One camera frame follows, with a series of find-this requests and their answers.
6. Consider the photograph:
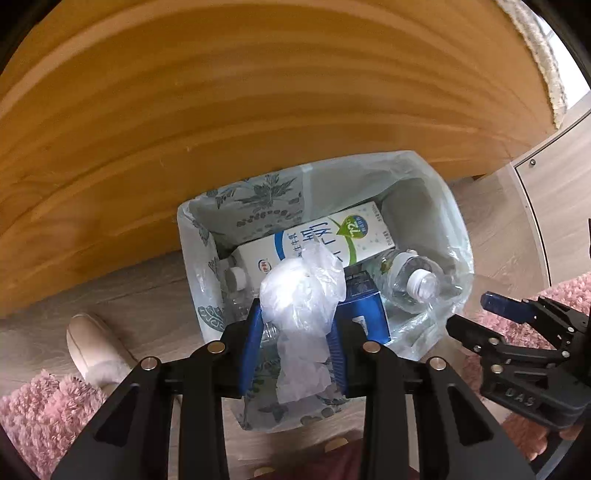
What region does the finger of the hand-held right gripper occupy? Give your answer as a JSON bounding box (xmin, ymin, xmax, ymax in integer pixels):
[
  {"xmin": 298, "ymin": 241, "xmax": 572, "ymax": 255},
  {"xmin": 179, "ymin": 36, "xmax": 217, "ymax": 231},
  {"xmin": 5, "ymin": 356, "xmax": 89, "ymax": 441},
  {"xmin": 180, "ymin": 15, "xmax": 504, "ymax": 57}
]
[
  {"xmin": 445, "ymin": 314, "xmax": 509, "ymax": 355},
  {"xmin": 480, "ymin": 291, "xmax": 579, "ymax": 339}
]

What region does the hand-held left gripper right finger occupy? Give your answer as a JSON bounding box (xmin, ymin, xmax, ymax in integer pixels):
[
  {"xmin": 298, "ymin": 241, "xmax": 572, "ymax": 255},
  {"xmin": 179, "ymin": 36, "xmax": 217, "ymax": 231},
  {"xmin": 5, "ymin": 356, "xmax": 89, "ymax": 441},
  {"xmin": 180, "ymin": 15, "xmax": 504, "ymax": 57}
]
[{"xmin": 326, "ymin": 304, "xmax": 537, "ymax": 480}]

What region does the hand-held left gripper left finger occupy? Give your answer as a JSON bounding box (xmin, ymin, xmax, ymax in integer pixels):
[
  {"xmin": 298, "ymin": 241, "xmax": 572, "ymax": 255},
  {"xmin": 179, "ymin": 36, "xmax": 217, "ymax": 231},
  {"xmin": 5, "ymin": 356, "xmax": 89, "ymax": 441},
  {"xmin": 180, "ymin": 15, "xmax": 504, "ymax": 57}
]
[{"xmin": 51, "ymin": 299, "xmax": 265, "ymax": 480}]

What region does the dark blue box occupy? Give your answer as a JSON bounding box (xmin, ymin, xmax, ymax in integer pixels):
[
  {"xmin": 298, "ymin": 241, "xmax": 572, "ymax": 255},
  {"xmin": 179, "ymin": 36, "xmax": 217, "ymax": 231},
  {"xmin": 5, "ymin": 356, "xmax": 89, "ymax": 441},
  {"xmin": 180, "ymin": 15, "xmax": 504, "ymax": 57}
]
[{"xmin": 339, "ymin": 272, "xmax": 392, "ymax": 346}]

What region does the clear plastic bag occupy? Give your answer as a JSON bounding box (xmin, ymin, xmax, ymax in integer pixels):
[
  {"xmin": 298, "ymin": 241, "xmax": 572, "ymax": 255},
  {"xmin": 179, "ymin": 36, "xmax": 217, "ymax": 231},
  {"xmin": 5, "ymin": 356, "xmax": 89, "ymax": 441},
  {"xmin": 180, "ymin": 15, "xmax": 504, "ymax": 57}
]
[{"xmin": 259, "ymin": 241, "xmax": 348, "ymax": 405}]

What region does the clear plastic water bottle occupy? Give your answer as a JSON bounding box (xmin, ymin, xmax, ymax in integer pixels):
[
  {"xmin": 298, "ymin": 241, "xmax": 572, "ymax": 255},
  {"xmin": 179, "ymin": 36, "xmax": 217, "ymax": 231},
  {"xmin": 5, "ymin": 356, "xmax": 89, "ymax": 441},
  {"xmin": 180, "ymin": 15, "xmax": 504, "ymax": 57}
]
[
  {"xmin": 372, "ymin": 249, "xmax": 464, "ymax": 315},
  {"xmin": 223, "ymin": 265, "xmax": 278, "ymax": 342}
]

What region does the white green-print milk carton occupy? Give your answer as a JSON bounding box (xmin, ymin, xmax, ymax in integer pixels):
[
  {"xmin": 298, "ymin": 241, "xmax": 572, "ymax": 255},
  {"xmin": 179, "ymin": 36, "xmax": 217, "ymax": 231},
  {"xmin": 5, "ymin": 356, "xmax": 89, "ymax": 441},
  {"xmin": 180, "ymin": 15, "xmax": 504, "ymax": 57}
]
[{"xmin": 230, "ymin": 200, "xmax": 399, "ymax": 289}]

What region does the bin with leaf-print liner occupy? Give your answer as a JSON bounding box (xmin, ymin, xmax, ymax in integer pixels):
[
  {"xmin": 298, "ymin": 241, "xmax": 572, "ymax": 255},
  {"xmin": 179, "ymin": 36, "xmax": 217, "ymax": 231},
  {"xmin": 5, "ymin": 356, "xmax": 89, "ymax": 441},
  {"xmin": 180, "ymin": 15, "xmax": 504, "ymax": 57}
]
[{"xmin": 178, "ymin": 150, "xmax": 476, "ymax": 433}]

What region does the dark red clothing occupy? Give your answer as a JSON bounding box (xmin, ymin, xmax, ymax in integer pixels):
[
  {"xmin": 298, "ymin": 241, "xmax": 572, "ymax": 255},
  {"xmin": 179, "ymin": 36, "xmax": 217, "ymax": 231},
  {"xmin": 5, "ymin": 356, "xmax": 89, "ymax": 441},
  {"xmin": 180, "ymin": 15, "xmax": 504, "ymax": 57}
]
[{"xmin": 252, "ymin": 434, "xmax": 370, "ymax": 480}]

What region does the beige door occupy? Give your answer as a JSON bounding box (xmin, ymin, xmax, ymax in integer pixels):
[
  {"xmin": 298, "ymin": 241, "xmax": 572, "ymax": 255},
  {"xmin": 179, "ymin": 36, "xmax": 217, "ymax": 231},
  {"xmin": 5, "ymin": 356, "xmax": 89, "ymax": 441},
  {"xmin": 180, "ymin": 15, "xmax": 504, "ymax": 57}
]
[{"xmin": 510, "ymin": 134, "xmax": 591, "ymax": 289}]

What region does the beige fluffy slipper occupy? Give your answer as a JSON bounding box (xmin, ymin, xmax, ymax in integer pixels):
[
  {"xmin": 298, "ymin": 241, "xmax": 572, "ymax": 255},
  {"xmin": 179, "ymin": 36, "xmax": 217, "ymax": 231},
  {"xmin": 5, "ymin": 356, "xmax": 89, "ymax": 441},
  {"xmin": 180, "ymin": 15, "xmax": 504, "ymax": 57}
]
[{"xmin": 66, "ymin": 313, "xmax": 141, "ymax": 400}]

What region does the pink fluffy rug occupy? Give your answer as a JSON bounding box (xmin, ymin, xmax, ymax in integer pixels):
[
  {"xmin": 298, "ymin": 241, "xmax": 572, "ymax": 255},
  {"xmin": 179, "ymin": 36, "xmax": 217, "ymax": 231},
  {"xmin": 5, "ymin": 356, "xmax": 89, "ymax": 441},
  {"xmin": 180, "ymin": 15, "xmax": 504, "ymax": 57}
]
[{"xmin": 0, "ymin": 271, "xmax": 591, "ymax": 480}]

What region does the wooden bed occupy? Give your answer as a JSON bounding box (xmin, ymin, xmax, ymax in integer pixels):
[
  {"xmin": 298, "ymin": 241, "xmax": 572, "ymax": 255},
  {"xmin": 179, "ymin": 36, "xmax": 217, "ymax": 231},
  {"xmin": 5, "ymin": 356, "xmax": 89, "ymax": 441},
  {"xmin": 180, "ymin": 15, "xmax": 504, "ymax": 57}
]
[{"xmin": 0, "ymin": 0, "xmax": 561, "ymax": 319}]

